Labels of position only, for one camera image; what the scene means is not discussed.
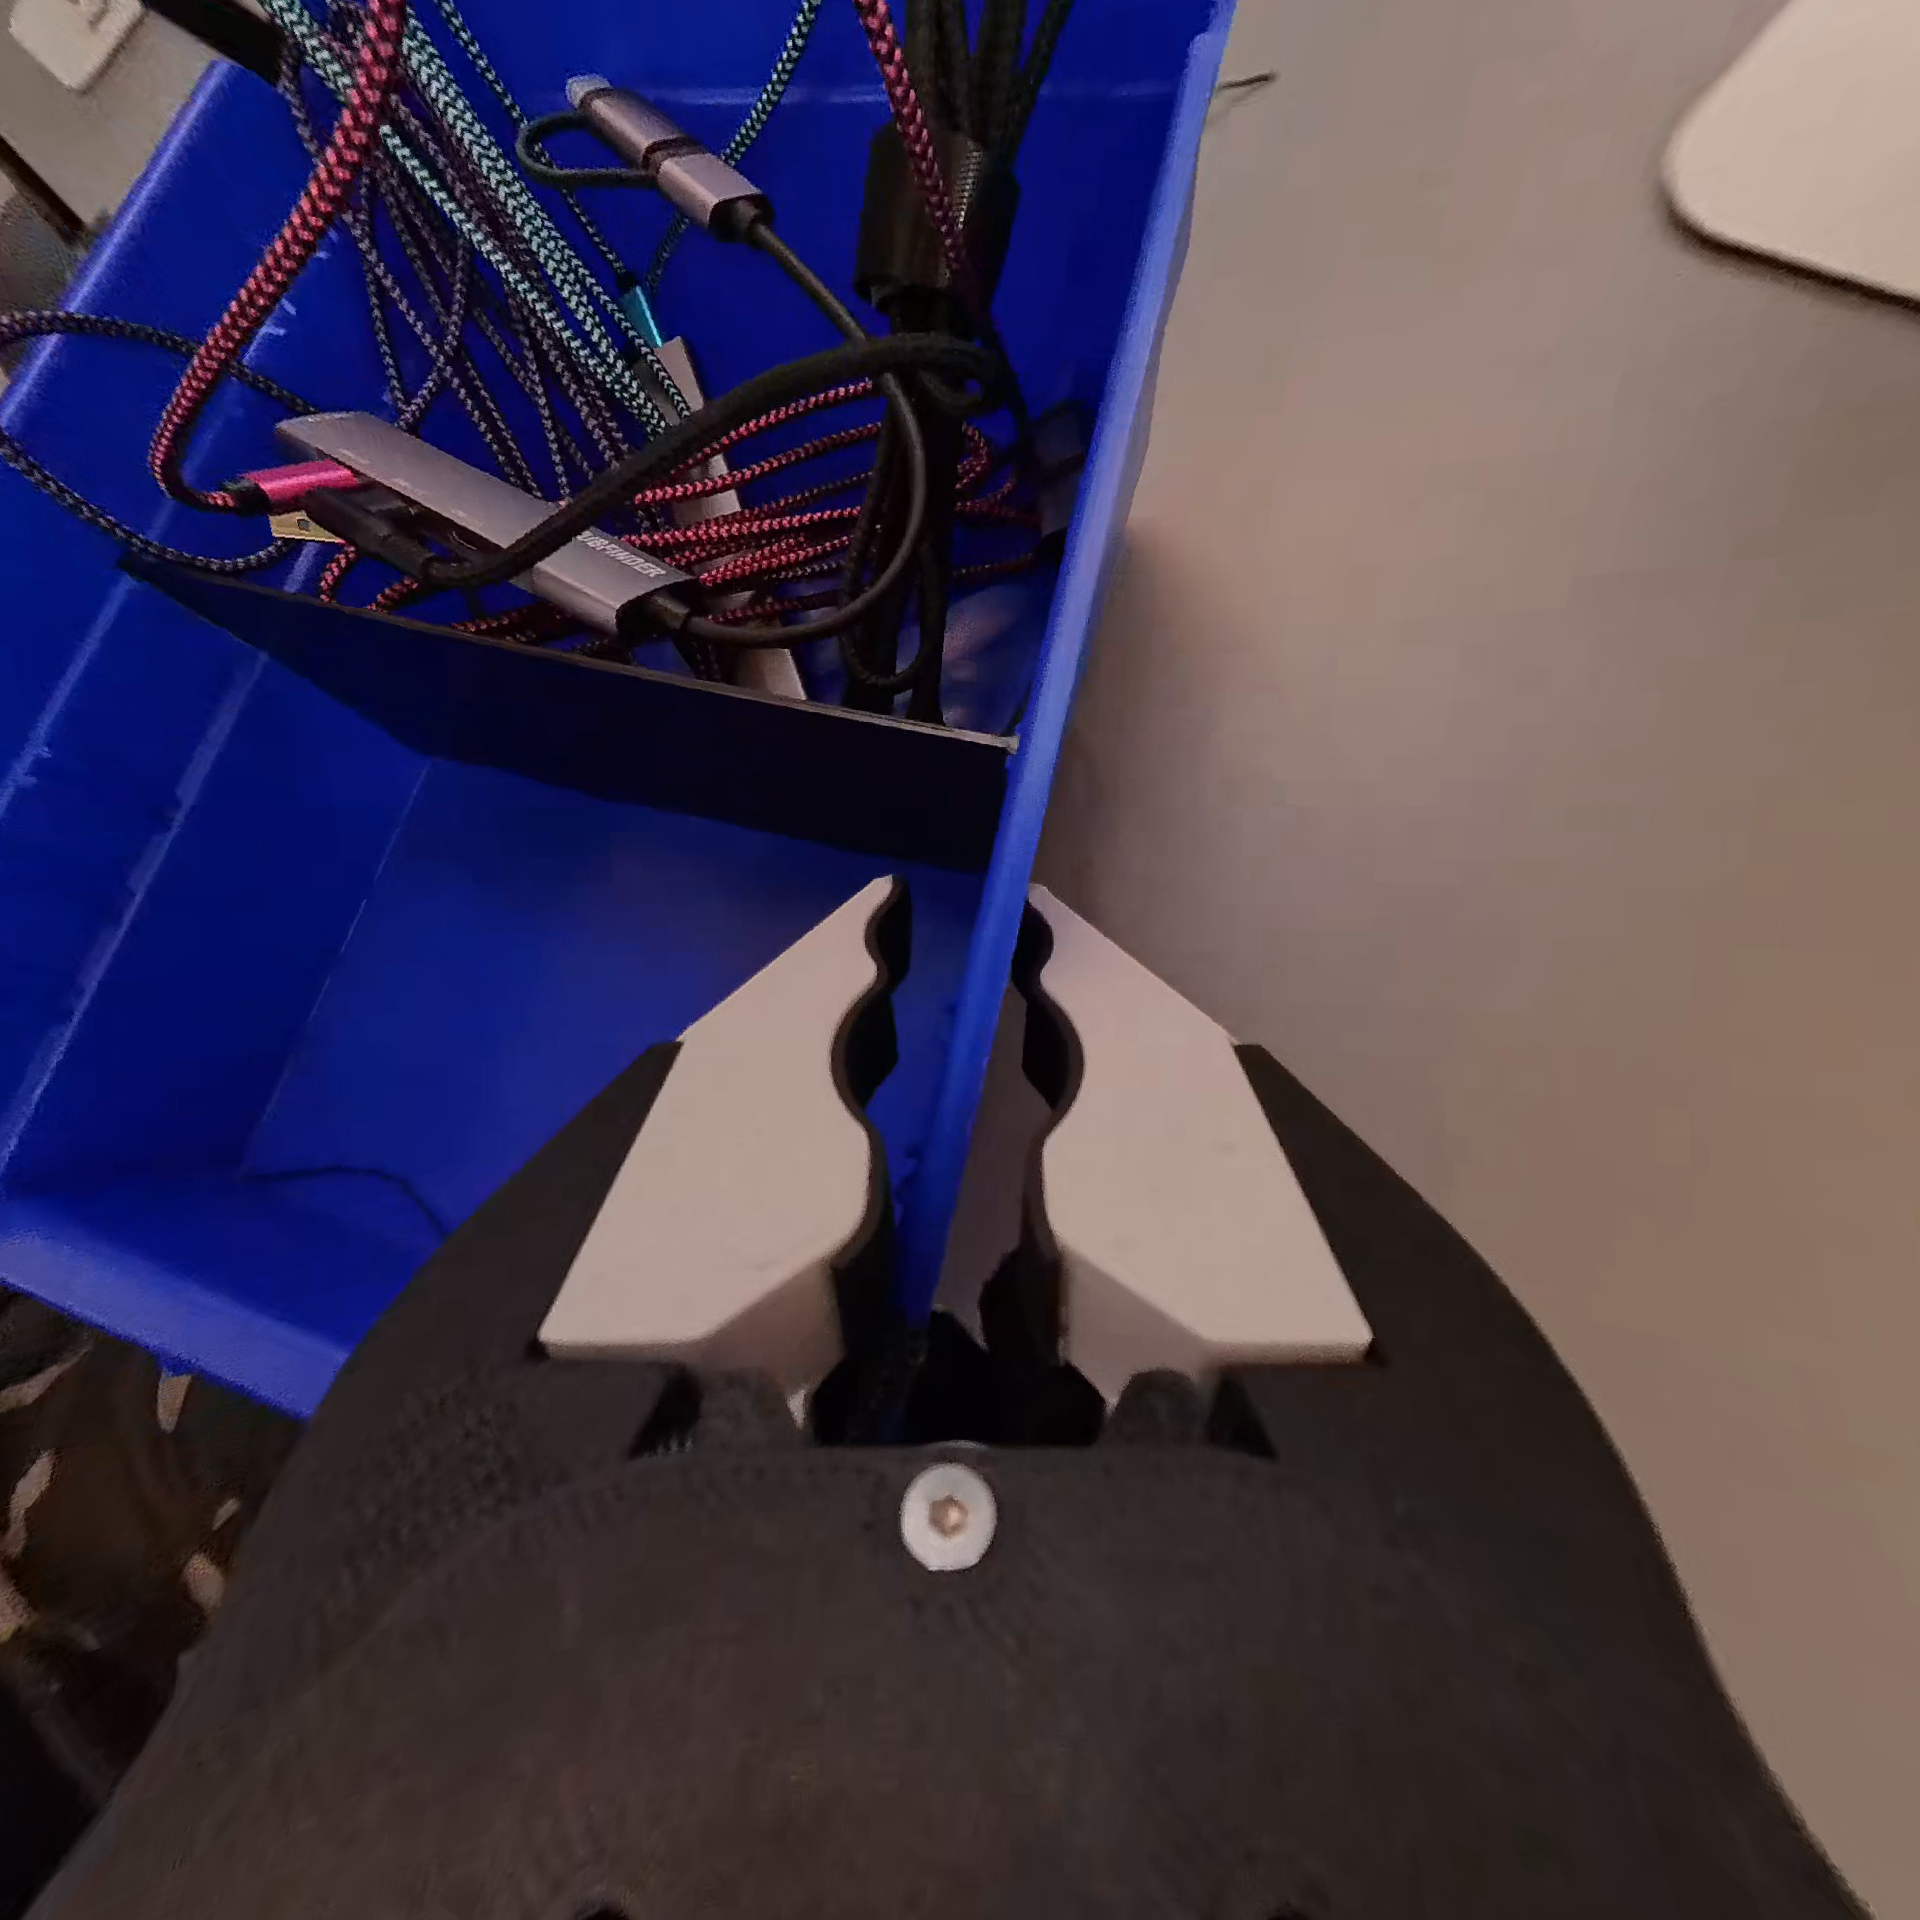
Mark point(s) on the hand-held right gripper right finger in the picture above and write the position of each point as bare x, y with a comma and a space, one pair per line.
1200, 1200

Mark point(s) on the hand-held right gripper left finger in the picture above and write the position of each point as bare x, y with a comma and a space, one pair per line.
721, 1200

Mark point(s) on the blue divided plastic bin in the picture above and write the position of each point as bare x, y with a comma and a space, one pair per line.
452, 975

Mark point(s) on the grey usb plug adapter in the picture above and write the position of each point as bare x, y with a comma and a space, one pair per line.
692, 172

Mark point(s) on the camouflage trousers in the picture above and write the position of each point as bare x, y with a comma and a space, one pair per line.
119, 1500

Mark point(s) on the white adjustable stand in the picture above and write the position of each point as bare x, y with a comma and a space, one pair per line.
1799, 148

